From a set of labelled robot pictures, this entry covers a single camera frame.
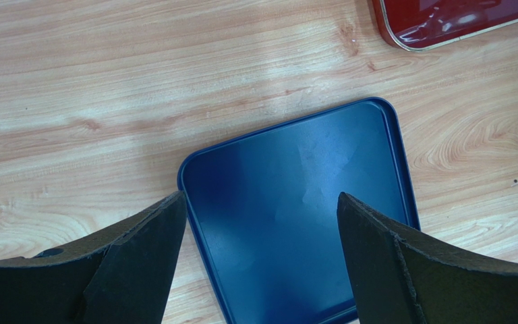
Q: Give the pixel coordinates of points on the dark blue box lid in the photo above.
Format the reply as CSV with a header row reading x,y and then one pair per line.
x,y
263,209

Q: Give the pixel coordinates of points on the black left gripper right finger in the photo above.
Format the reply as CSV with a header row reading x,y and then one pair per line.
x,y
401,275

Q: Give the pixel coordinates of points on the red chocolate tray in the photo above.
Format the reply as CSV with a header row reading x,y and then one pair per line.
x,y
418,26

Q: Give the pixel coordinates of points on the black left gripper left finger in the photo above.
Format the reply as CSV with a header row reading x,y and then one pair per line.
x,y
120,274

